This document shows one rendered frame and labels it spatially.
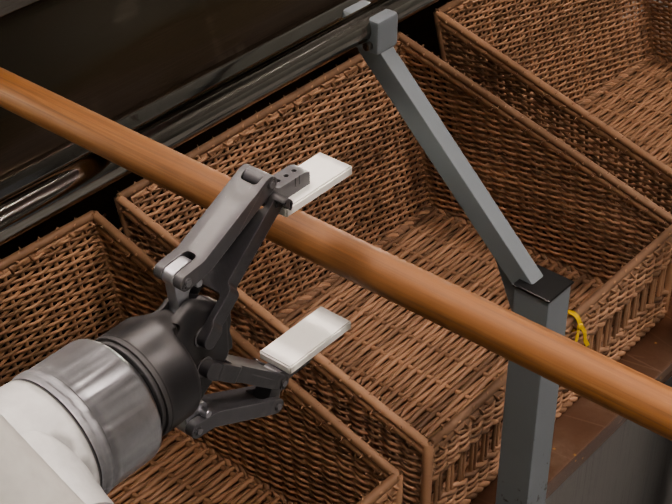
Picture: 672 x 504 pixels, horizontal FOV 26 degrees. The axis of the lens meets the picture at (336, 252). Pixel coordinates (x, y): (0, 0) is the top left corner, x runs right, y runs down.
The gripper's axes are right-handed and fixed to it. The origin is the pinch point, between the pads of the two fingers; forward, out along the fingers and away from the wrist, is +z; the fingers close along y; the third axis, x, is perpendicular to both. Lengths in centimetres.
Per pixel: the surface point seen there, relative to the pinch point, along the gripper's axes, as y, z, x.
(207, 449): 60, 24, -38
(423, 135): 12.2, 33.7, -15.8
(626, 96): 60, 130, -43
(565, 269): 60, 82, -25
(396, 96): 9.1, 33.7, -19.2
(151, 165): -1.0, -1.1, -16.6
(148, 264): 36, 24, -46
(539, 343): -1.2, -0.6, 18.4
